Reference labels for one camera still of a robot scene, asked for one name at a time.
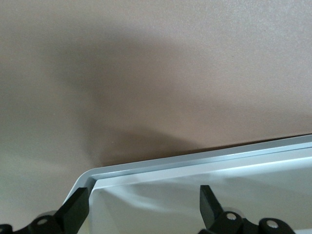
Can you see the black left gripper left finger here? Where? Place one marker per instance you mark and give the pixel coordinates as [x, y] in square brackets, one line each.
[73, 214]

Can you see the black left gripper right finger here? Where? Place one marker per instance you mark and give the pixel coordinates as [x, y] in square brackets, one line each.
[212, 214]

